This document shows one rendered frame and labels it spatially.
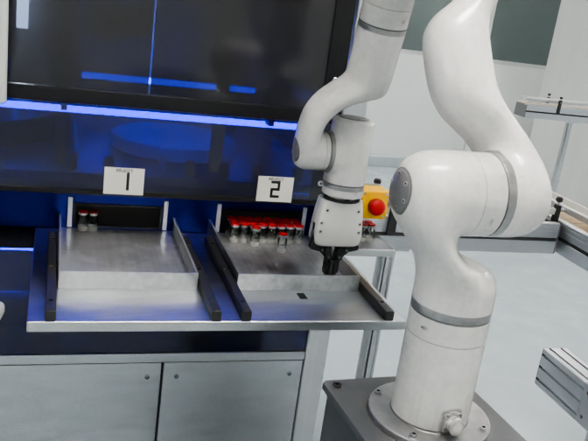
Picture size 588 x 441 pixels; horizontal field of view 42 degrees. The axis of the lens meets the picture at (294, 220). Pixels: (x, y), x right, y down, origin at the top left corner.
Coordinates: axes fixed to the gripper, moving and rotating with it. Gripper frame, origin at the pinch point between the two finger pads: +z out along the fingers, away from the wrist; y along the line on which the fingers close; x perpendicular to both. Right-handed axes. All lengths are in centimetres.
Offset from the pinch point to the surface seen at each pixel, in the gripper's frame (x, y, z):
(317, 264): -12.0, -1.6, 4.2
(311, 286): 2.4, 4.3, 3.4
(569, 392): -19, -85, 44
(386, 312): 16.4, -6.3, 2.7
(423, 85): -484, -255, 16
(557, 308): -180, -207, 92
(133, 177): -23.4, 39.1, -10.6
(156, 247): -20.4, 33.4, 4.2
